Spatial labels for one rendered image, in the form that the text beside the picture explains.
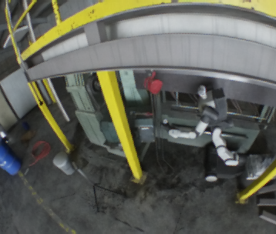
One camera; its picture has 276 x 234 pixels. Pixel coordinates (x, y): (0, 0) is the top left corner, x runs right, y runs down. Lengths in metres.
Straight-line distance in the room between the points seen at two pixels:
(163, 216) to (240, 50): 1.92
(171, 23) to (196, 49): 0.49
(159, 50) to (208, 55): 0.28
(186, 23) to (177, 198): 2.05
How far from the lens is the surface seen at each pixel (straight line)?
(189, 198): 2.04
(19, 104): 6.71
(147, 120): 1.73
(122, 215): 2.02
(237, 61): 0.79
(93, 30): 0.94
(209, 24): 1.17
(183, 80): 1.80
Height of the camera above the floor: 1.93
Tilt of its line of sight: 38 degrees down
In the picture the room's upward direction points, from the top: 11 degrees counter-clockwise
